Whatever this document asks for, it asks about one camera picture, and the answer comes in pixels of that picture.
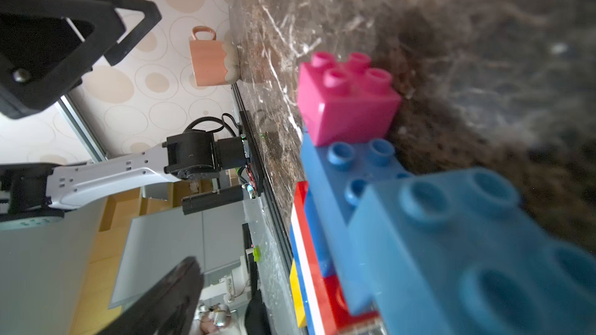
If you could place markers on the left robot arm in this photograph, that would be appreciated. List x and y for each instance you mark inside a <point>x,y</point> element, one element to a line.
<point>38,194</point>

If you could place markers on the light blue long lego brick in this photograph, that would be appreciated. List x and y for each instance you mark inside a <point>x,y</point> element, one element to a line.
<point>338,175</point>

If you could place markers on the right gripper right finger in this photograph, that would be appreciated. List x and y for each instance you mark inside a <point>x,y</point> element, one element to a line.
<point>166,308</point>

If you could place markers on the yellow lego brick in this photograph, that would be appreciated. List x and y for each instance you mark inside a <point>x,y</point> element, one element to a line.
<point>298,303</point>

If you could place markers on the orange ceramic mug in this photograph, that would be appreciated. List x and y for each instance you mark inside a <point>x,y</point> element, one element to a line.
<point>214,62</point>

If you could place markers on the dark blue long lego brick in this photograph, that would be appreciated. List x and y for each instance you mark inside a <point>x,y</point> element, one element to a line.
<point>309,327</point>

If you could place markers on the pink lego brick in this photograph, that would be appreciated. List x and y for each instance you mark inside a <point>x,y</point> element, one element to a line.
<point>347,101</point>

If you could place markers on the teal small lego brick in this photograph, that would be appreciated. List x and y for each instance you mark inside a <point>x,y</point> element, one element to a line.
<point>454,253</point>

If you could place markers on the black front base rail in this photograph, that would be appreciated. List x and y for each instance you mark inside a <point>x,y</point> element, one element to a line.
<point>268,233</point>

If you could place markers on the small dark blue lego brick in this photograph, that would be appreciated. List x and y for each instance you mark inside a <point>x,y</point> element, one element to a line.
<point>318,238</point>

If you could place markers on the white lego brick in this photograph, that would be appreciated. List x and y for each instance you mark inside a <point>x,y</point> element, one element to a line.
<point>309,297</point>

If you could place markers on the red lego brick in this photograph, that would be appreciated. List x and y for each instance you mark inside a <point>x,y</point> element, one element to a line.
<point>334,311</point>

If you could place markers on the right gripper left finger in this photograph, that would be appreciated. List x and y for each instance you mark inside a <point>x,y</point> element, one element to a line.
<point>48,45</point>

